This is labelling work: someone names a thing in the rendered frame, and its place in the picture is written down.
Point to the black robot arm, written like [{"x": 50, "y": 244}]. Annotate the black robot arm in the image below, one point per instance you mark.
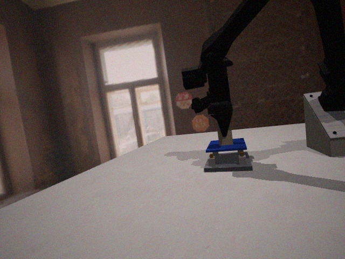
[{"x": 214, "y": 50}]

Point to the blue board with square handle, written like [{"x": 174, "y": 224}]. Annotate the blue board with square handle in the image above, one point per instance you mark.
[{"x": 226, "y": 143}]

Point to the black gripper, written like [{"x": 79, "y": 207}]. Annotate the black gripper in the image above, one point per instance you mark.
[{"x": 221, "y": 107}]

